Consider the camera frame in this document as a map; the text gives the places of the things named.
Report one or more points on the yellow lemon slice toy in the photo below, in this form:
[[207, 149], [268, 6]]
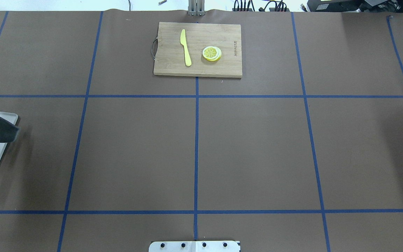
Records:
[[212, 53]]

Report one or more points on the bamboo cutting board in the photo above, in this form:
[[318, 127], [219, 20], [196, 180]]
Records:
[[169, 57]]

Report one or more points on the yellow plastic knife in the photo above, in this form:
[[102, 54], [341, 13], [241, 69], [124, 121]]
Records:
[[183, 42]]

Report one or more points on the aluminium frame post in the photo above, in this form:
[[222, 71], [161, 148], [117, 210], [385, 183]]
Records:
[[196, 8]]

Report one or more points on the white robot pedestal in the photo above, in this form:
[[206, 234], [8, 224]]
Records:
[[195, 246]]

